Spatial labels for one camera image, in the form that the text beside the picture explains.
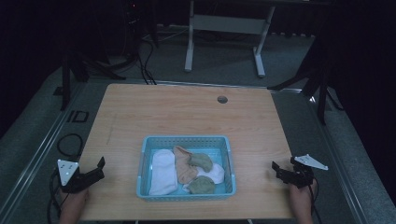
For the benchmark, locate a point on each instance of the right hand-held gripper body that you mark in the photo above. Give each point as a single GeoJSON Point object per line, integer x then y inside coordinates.
{"type": "Point", "coordinates": [300, 174]}

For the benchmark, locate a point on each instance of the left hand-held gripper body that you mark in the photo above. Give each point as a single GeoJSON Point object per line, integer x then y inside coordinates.
{"type": "Point", "coordinates": [72, 179]}

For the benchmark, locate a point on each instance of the person's left hand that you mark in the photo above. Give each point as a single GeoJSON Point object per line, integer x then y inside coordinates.
{"type": "Point", "coordinates": [74, 197]}

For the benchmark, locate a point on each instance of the person's right hand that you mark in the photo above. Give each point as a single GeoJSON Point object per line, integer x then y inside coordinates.
{"type": "Point", "coordinates": [303, 194]}

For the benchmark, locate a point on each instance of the blue plastic basket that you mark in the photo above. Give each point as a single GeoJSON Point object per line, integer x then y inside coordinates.
{"type": "Point", "coordinates": [146, 186]}

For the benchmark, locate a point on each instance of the small white sock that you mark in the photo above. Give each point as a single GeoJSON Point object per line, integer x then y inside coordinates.
{"type": "Point", "coordinates": [217, 174]}

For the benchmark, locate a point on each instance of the large white sock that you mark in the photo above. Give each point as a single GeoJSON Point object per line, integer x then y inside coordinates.
{"type": "Point", "coordinates": [163, 172]}

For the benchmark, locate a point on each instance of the green sock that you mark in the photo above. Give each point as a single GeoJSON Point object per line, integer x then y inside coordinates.
{"type": "Point", "coordinates": [202, 161]}
{"type": "Point", "coordinates": [202, 185]}

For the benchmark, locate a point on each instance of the beige sock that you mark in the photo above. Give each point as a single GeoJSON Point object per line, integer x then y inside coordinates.
{"type": "Point", "coordinates": [183, 168]}

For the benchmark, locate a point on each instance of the black metal stand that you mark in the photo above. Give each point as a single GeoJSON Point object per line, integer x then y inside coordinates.
{"type": "Point", "coordinates": [322, 93]}
{"type": "Point", "coordinates": [66, 81]}

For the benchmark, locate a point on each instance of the grey desk grommet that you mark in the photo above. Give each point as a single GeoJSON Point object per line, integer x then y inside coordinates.
{"type": "Point", "coordinates": [222, 100]}

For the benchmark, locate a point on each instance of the metal floor rail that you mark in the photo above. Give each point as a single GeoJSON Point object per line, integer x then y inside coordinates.
{"type": "Point", "coordinates": [339, 161]}
{"type": "Point", "coordinates": [40, 155]}

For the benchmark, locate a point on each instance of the white desk frame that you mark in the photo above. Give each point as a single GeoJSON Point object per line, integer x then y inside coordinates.
{"type": "Point", "coordinates": [227, 24]}

